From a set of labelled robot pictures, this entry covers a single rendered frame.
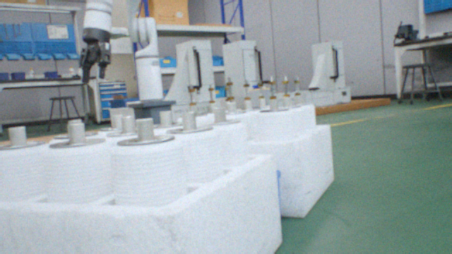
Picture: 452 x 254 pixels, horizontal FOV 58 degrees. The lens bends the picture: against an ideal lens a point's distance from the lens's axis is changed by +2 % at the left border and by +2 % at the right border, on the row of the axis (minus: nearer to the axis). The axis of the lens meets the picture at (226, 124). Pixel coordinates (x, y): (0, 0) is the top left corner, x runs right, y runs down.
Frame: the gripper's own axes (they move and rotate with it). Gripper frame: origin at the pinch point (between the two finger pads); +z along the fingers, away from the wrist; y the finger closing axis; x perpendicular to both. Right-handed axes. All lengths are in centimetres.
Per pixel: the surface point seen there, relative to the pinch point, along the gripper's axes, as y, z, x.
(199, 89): -157, -37, 172
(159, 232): 72, 27, -25
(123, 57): -544, -145, 314
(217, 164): 64, 20, -9
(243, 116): 37.9, 8.3, 23.3
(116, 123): 33.5, 13.5, -9.8
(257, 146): 45, 16, 22
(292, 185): 52, 25, 27
